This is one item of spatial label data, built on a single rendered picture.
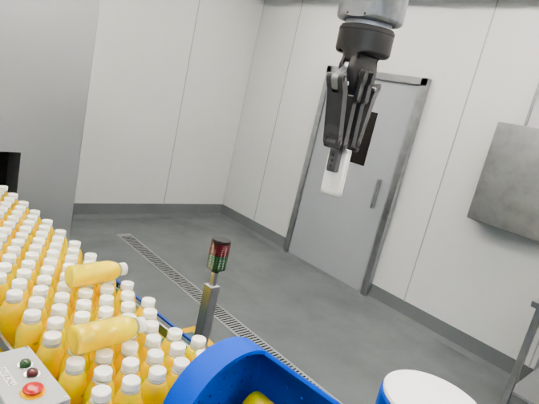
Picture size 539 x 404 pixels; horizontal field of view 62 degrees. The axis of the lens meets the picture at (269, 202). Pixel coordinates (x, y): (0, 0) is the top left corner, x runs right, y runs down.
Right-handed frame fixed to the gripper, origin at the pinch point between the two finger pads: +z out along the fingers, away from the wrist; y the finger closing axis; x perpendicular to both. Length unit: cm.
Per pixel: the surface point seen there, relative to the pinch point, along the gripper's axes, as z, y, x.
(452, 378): 181, -283, -7
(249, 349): 41.1, -7.8, -14.0
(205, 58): -21, -356, -383
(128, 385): 56, 5, -34
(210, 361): 41.9, 0.3, -17.0
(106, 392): 55, 10, -35
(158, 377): 57, -3, -33
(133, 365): 56, 0, -39
